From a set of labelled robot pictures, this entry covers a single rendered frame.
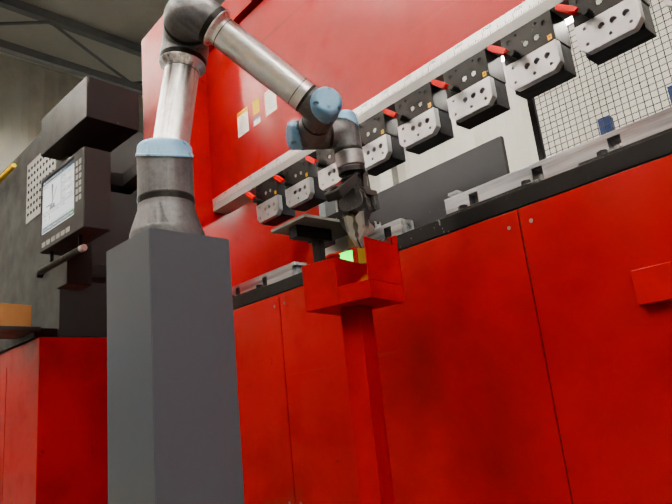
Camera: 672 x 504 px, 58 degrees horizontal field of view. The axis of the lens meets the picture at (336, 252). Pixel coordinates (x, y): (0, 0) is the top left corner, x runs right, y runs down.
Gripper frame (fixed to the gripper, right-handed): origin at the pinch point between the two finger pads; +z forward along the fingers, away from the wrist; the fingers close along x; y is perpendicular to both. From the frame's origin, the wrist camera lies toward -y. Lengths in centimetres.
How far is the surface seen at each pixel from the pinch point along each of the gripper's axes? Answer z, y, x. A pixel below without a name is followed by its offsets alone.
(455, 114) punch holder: -36, 32, -19
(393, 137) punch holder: -40, 42, 6
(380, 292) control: 13.6, -1.7, -4.7
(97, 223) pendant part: -43, 20, 137
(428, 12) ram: -72, 36, -16
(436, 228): -2.4, 19.3, -12.7
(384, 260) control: 5.5, 2.9, -4.7
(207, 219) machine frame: -44, 61, 115
